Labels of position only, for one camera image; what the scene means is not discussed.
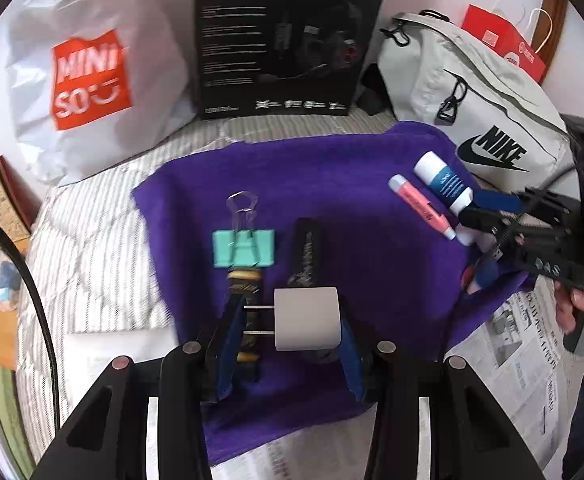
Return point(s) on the white wall charger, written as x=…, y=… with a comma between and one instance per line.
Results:
x=307, y=317

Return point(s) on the white bottle blue label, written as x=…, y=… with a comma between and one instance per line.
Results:
x=441, y=177

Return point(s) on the wooden door frame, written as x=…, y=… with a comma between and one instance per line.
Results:
x=554, y=20

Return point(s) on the grey sling bag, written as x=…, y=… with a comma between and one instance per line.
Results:
x=496, y=90

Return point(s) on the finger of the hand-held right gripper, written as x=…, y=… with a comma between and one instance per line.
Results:
x=496, y=201
x=486, y=270

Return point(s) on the black lighter with print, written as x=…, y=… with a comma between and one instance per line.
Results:
x=306, y=245

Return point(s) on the purple towel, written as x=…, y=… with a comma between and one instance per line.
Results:
x=371, y=285

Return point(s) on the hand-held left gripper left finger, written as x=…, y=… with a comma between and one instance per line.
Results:
x=229, y=340

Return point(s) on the black and gold lipstick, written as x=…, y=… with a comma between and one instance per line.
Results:
x=244, y=285

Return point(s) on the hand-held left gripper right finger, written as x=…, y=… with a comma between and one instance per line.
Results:
x=351, y=360

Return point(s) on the green binder clip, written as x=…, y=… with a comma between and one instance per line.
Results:
x=242, y=247

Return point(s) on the white plastic shopping bag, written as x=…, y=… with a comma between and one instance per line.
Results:
x=147, y=35

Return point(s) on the blue and pink container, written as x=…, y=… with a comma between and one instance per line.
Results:
x=469, y=282

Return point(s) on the black headphone box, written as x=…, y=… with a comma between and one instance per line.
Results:
x=242, y=60

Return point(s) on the red paper bag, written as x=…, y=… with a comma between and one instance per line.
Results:
x=496, y=40

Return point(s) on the orange box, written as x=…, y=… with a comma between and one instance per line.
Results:
x=4, y=335

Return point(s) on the striped bed sheet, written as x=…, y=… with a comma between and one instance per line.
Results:
x=97, y=240

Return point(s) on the pink highlighter pen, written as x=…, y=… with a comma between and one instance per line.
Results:
x=416, y=200

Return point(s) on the white round plug adapter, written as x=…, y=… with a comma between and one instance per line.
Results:
x=464, y=236

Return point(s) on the newspaper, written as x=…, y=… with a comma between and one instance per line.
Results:
x=521, y=360

